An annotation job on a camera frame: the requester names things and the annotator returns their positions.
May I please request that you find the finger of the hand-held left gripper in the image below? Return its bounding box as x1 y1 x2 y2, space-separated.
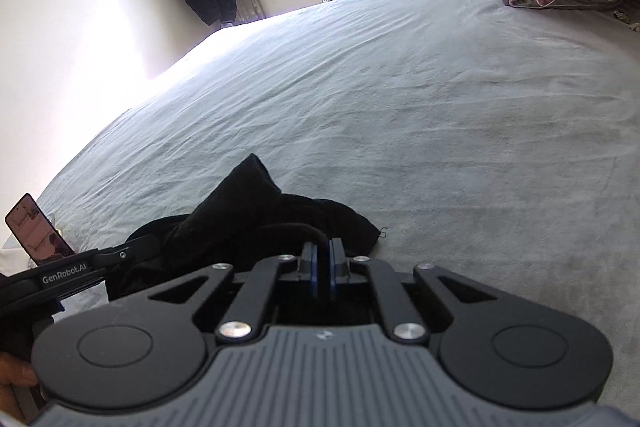
94 233 165 269

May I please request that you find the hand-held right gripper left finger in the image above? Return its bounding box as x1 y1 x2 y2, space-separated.
135 242 320 344

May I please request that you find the black garment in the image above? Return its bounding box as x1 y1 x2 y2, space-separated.
107 153 385 304

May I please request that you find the person's left hand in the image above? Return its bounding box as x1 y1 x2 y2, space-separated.
0 352 40 414

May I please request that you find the grey bedsheet bed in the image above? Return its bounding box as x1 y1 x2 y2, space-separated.
37 0 640 410

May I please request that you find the smartphone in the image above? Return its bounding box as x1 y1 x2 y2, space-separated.
5 193 76 266

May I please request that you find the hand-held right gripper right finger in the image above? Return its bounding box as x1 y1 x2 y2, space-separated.
329 238 501 346

